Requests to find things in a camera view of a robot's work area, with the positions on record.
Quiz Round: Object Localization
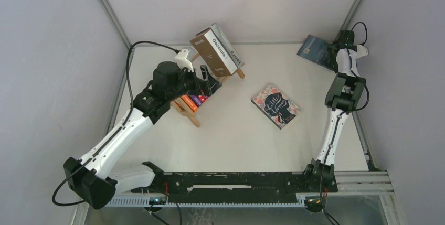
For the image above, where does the dark blue book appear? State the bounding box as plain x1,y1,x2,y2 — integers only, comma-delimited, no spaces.
297,35,334,71

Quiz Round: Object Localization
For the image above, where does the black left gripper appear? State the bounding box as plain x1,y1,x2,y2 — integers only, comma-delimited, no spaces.
166,64,221,102

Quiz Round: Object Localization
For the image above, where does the dark floral book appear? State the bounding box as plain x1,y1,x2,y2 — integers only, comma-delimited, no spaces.
251,83,301,130

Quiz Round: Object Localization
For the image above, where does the grey ianra book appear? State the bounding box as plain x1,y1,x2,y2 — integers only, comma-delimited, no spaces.
210,23,245,68

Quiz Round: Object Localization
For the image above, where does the wooden book rack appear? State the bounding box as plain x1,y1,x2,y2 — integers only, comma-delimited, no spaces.
171,53,245,127

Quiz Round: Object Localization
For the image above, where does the aluminium frame rail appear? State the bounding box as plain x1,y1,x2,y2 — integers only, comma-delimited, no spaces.
124,170,394,206

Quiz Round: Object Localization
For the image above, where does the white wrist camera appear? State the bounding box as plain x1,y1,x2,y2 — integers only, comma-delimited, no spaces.
174,48,195,72
356,45,369,59

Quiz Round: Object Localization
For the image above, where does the orange Treehouse book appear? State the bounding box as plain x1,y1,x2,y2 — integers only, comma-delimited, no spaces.
181,95,198,112

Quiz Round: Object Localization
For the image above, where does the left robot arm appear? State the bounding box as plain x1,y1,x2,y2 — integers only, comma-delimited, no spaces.
51,42,222,209

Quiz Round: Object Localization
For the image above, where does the purple white cartoon book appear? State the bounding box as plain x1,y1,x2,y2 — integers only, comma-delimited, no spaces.
189,95,203,108

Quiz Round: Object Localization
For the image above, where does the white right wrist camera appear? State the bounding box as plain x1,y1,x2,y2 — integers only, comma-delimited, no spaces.
356,45,369,59

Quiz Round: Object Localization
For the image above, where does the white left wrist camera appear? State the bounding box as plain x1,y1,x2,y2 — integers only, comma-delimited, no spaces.
174,48,195,72

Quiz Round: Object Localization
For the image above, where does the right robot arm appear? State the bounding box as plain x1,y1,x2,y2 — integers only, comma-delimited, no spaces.
303,30,370,191

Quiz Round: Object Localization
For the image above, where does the brown white Decorate book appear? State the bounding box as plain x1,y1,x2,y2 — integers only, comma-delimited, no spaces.
189,28,238,77

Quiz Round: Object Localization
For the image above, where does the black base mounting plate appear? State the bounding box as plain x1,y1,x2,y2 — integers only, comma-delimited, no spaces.
132,172,338,205

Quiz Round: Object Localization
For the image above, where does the red Treehouse book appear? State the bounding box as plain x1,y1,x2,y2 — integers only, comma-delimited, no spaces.
198,95,206,103

